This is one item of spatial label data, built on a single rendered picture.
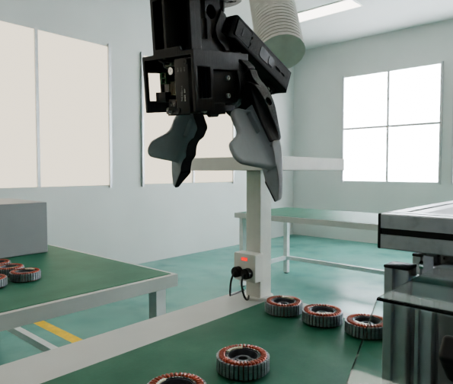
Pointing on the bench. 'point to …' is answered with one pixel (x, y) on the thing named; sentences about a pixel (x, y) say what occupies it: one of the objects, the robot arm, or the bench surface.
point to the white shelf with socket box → (259, 219)
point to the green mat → (314, 345)
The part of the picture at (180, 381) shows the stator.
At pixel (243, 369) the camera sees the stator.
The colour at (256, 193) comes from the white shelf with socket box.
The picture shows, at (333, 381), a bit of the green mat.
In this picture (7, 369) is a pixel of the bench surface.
